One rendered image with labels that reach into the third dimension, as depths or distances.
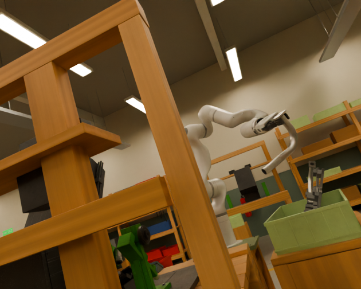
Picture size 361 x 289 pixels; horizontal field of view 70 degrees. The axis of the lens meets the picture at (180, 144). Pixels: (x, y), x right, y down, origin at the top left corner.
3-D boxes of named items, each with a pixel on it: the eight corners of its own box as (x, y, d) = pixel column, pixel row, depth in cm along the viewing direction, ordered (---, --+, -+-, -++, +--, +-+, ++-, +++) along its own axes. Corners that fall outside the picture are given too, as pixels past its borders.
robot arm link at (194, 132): (223, 196, 165) (204, 202, 156) (210, 197, 175) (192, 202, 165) (207, 121, 171) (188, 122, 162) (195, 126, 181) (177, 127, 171)
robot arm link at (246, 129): (270, 126, 132) (259, 138, 130) (256, 130, 145) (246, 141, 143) (259, 114, 132) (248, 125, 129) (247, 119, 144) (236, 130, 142)
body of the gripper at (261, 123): (250, 126, 127) (262, 121, 116) (263, 114, 130) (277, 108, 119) (259, 137, 128) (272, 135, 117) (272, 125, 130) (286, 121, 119)
